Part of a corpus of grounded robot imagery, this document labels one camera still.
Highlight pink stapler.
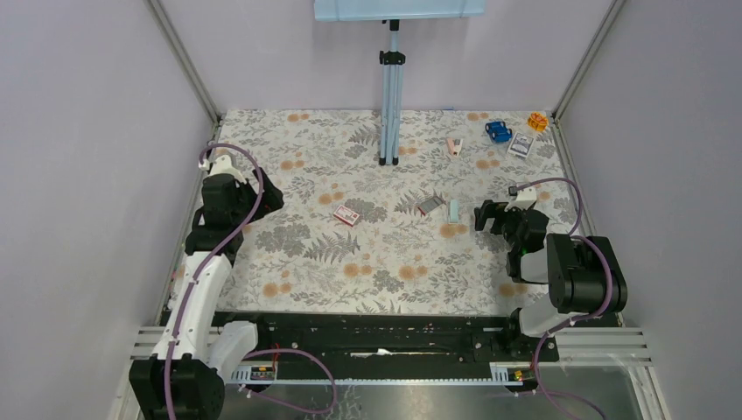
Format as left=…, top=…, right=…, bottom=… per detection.
left=446, top=137, right=463, bottom=157

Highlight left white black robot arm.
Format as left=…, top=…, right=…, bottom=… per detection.
left=129, top=169, right=284, bottom=419

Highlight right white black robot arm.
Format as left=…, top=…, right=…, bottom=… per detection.
left=473, top=199, right=627, bottom=361

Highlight open staple box tray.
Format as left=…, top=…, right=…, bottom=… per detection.
left=416, top=195, right=445, bottom=216

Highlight red white staple box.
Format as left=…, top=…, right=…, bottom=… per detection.
left=332, top=205, right=361, bottom=227

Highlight blue toy car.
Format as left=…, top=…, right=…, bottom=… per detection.
left=485, top=121, right=513, bottom=144

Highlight floral patterned table mat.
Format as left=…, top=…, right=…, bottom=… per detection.
left=217, top=109, right=576, bottom=315

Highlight orange round toy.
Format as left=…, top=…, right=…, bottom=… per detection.
left=527, top=112, right=549, bottom=132

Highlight light blue tripod stand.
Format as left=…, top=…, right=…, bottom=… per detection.
left=378, top=19, right=406, bottom=166

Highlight light blue board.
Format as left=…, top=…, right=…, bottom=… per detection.
left=313, top=0, right=487, bottom=22

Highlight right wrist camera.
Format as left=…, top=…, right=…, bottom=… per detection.
left=506, top=185, right=538, bottom=211

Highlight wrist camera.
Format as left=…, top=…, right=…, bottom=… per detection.
left=506, top=185, right=538, bottom=211
left=198, top=154, right=245, bottom=183

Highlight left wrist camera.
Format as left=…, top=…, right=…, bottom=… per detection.
left=198, top=154, right=245, bottom=183

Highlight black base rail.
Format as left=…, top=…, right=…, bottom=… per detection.
left=159, top=311, right=621, bottom=384

